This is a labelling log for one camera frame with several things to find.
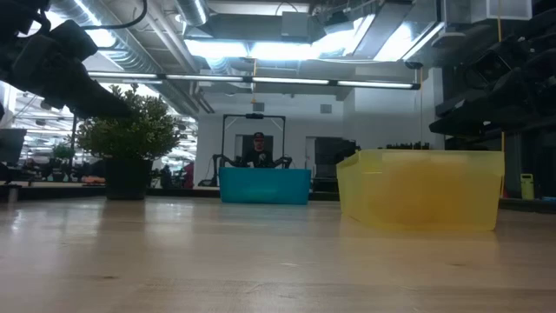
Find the blue plastic bin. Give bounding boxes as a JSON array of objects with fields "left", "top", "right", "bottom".
[{"left": 217, "top": 166, "right": 313, "bottom": 206}]

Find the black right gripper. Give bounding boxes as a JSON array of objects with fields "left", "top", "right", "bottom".
[{"left": 428, "top": 11, "right": 556, "bottom": 137}]

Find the green potted plant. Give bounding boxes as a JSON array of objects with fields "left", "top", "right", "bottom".
[{"left": 76, "top": 83, "right": 182, "bottom": 202}]

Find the long ceiling light strip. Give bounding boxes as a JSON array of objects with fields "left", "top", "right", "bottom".
[{"left": 88, "top": 70, "right": 421, "bottom": 91}]

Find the black background rig frame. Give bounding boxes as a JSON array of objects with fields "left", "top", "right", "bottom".
[{"left": 222, "top": 113, "right": 288, "bottom": 170}]

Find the dark computer monitor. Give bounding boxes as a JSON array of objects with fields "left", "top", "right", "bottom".
[{"left": 0, "top": 128, "right": 28, "bottom": 164}]

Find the yellow-green plastic container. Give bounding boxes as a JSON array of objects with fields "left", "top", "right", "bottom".
[{"left": 520, "top": 173, "right": 536, "bottom": 201}]

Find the black aluminium table frame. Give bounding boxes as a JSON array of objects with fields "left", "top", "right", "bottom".
[{"left": 0, "top": 183, "right": 221, "bottom": 203}]

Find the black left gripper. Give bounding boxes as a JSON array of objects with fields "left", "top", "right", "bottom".
[{"left": 0, "top": 0, "right": 132, "bottom": 120}]

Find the yellow translucent plastic bin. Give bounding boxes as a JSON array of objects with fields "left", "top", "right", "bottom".
[{"left": 335, "top": 148, "right": 506, "bottom": 232}]

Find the small background green plant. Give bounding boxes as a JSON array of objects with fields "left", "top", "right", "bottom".
[{"left": 51, "top": 143, "right": 76, "bottom": 163}]

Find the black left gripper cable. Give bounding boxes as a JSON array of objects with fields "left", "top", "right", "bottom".
[{"left": 81, "top": 0, "right": 149, "bottom": 32}]

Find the black equipment stack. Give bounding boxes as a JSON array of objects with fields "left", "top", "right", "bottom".
[{"left": 313, "top": 137, "right": 362, "bottom": 193}]

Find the person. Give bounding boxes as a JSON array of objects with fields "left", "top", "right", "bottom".
[{"left": 244, "top": 130, "right": 275, "bottom": 170}]

